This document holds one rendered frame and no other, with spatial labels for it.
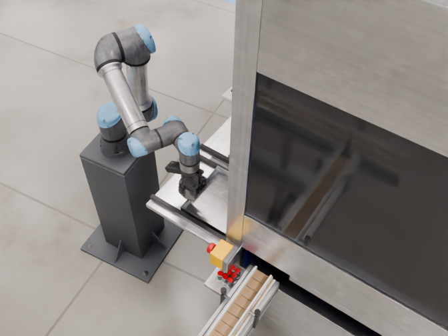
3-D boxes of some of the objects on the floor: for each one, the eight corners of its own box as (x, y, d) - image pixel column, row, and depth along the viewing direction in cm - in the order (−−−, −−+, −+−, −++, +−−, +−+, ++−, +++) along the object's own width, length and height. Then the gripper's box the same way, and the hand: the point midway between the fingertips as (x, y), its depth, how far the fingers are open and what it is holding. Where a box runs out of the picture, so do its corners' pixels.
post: (238, 340, 259) (283, -67, 97) (232, 349, 256) (267, -55, 94) (228, 333, 261) (255, -76, 99) (221, 342, 258) (237, -65, 96)
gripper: (193, 181, 183) (194, 213, 199) (208, 165, 188) (207, 199, 204) (175, 170, 186) (177, 203, 202) (189, 155, 191) (191, 189, 207)
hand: (187, 195), depth 203 cm, fingers closed, pressing on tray
